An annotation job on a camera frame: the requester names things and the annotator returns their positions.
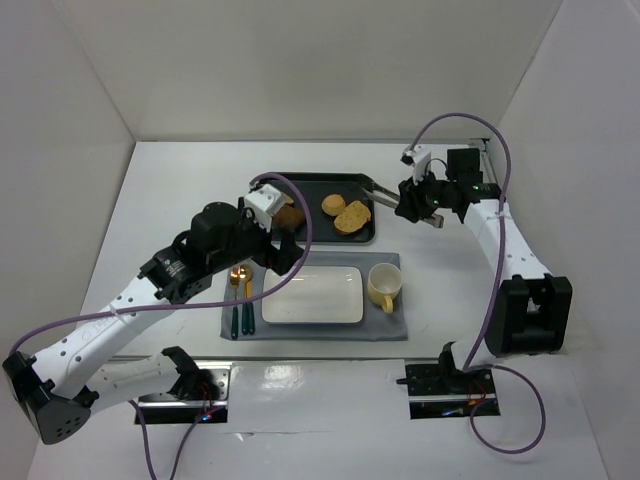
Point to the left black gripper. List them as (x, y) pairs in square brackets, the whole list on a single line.
[(286, 250)]

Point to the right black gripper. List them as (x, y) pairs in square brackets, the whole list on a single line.
[(410, 201)]

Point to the metal food tongs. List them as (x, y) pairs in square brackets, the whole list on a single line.
[(387, 198)]

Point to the bread slice with seeds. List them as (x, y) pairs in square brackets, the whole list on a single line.
[(353, 218)]

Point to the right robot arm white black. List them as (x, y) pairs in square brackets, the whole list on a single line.
[(529, 306)]

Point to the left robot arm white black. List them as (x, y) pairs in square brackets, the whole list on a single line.
[(60, 387)]

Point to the dark brown bread loaf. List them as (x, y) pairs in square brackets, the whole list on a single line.
[(289, 218)]

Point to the round yellow bread bun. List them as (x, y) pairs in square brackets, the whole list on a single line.
[(333, 205)]

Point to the white rectangular plate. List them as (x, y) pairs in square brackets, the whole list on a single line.
[(317, 295)]

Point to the black baking tray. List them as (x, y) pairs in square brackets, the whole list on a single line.
[(315, 187)]

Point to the grey cloth placemat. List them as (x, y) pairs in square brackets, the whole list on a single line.
[(376, 325)]

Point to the yellow ceramic mug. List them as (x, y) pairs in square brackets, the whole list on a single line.
[(384, 283)]

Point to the gold spoon green handle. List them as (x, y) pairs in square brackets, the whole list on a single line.
[(248, 317)]

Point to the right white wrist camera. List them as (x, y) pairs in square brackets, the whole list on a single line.
[(419, 158)]

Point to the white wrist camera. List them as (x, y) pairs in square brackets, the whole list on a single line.
[(264, 203), (419, 158)]

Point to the gold fork green handle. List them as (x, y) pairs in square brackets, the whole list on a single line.
[(235, 280)]

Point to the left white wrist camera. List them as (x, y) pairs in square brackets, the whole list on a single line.
[(264, 203)]

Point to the aluminium rail frame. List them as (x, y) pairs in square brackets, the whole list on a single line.
[(487, 160)]

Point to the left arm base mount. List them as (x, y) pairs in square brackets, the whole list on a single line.
[(200, 393)]

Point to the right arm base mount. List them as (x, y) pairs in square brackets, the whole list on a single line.
[(437, 389)]

